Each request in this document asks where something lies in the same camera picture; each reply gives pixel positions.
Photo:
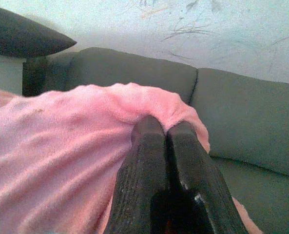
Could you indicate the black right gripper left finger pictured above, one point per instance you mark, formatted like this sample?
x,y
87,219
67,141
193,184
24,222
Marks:
x,y
139,170

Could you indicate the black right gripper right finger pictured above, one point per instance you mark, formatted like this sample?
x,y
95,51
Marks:
x,y
198,165

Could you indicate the pink dotted pillow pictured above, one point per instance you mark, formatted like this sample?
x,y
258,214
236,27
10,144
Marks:
x,y
61,146

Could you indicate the grey-green leather sofa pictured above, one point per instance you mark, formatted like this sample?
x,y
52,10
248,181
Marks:
x,y
244,109

